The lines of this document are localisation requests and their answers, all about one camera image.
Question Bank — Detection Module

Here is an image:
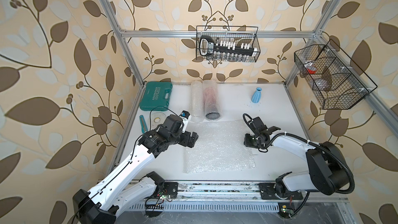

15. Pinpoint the bubble wrap sheet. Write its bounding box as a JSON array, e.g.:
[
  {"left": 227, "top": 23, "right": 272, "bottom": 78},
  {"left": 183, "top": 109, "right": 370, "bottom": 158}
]
[{"left": 183, "top": 120, "right": 256, "bottom": 174}]

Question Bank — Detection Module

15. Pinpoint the clear bubble wrap roll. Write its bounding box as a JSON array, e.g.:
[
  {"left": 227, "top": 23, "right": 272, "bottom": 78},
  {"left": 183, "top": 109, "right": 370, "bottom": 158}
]
[{"left": 190, "top": 81, "right": 204, "bottom": 123}]

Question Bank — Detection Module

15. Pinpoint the light blue vase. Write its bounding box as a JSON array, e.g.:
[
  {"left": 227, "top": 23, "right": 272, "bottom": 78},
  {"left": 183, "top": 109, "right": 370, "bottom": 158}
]
[{"left": 251, "top": 87, "right": 262, "bottom": 104}]

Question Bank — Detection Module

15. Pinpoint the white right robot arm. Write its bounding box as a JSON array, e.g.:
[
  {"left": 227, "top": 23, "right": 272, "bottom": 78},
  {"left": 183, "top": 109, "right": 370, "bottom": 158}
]
[{"left": 243, "top": 114, "right": 355, "bottom": 199}]

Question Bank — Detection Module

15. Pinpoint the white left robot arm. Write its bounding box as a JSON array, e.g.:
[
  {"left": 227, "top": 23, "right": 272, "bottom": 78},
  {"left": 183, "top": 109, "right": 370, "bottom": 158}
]
[{"left": 70, "top": 111, "right": 199, "bottom": 224}]

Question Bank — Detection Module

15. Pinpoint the bubble wrapped red vase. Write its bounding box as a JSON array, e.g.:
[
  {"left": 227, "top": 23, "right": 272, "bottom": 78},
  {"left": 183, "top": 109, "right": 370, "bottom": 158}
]
[{"left": 203, "top": 80, "right": 221, "bottom": 121}]

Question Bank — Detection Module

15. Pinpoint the clear tape roll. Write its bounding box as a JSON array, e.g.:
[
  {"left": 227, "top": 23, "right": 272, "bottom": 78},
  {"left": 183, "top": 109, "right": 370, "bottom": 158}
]
[{"left": 149, "top": 112, "right": 167, "bottom": 126}]

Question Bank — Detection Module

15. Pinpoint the green plastic tool case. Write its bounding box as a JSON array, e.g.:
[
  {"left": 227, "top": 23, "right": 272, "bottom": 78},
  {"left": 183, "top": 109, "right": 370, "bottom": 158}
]
[{"left": 139, "top": 82, "right": 173, "bottom": 112}]

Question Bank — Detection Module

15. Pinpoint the red item in basket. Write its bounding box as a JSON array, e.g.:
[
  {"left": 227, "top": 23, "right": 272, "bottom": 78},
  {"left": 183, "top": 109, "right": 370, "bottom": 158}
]
[{"left": 303, "top": 61, "right": 318, "bottom": 75}]

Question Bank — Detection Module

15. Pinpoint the black socket tool set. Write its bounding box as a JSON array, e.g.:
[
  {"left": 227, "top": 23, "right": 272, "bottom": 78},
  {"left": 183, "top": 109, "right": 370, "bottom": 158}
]
[{"left": 196, "top": 35, "right": 261, "bottom": 57}]

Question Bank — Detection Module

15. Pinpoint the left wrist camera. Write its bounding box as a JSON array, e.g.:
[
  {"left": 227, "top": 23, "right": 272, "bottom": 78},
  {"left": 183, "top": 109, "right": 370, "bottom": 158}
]
[{"left": 179, "top": 111, "right": 191, "bottom": 133}]

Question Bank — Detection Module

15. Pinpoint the aluminium frame rail base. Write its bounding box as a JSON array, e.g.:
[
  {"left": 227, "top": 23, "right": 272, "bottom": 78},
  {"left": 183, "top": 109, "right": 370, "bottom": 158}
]
[{"left": 80, "top": 179, "right": 358, "bottom": 224}]

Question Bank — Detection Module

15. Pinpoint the black wire basket right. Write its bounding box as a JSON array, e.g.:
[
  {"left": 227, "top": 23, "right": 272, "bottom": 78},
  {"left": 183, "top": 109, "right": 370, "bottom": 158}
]
[{"left": 294, "top": 39, "right": 377, "bottom": 110}]

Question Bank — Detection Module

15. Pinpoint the black wire basket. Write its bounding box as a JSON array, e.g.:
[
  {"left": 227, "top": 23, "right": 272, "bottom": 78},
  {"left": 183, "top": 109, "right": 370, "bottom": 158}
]
[
  {"left": 294, "top": 39, "right": 377, "bottom": 110},
  {"left": 196, "top": 25, "right": 261, "bottom": 63}
]

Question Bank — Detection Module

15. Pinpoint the black wire basket back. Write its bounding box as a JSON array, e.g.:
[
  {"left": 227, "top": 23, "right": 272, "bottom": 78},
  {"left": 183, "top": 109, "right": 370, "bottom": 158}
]
[{"left": 196, "top": 25, "right": 261, "bottom": 63}]

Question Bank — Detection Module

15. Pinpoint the black corrugated cable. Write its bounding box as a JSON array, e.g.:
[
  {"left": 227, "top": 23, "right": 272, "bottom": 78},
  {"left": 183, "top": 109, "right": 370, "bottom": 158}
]
[{"left": 242, "top": 113, "right": 356, "bottom": 195}]

